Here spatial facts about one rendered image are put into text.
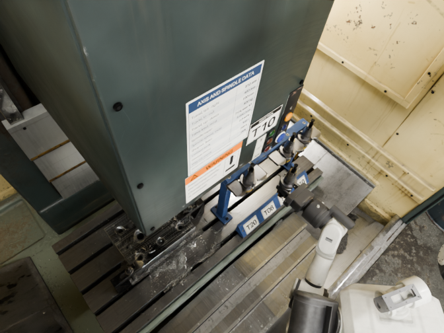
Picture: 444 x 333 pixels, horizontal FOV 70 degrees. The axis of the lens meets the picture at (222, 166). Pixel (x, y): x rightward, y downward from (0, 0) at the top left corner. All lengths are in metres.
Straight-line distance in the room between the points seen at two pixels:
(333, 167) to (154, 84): 1.52
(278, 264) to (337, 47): 1.01
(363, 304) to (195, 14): 0.85
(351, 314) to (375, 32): 1.00
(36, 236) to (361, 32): 1.81
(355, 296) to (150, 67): 0.84
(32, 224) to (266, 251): 1.24
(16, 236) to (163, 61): 1.70
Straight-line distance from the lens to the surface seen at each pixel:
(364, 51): 1.49
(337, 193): 1.80
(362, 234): 1.91
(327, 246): 1.19
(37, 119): 1.23
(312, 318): 0.98
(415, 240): 2.91
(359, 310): 1.01
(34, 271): 1.83
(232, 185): 1.19
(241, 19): 0.46
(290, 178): 1.18
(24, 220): 2.02
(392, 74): 1.47
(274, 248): 1.62
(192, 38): 0.41
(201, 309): 1.51
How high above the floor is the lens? 2.24
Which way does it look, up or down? 57 degrees down
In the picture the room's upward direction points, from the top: 8 degrees clockwise
